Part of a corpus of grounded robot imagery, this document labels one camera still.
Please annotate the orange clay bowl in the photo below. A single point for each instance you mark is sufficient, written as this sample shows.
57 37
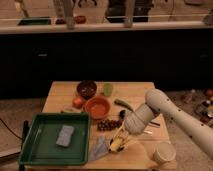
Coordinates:
97 107

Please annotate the bunch of dark grapes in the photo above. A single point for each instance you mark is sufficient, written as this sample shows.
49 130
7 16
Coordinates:
108 125

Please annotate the dark brown bowl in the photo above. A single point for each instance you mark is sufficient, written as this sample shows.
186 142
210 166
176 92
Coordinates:
87 89

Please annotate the dark cabinet counter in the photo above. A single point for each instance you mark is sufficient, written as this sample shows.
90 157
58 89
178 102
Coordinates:
33 57

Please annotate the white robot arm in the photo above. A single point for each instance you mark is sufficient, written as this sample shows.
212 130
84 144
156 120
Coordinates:
157 102

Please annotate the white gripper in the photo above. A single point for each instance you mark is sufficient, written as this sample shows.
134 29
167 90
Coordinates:
136 122

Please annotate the grey sponge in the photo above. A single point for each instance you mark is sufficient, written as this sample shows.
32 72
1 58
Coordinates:
65 135

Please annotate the red tomato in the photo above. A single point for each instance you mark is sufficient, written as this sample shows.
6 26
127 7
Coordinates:
78 102

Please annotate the green cup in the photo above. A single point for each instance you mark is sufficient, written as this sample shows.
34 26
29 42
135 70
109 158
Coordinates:
107 89

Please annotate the wooden table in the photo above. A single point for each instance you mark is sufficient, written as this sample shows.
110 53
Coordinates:
138 156

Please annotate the grey cloth piece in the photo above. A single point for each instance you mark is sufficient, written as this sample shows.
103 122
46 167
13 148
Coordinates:
99 149

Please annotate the green plastic tray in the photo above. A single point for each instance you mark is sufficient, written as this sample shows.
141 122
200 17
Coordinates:
40 148

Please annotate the yellow banana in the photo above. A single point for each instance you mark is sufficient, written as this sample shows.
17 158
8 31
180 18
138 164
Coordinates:
119 140

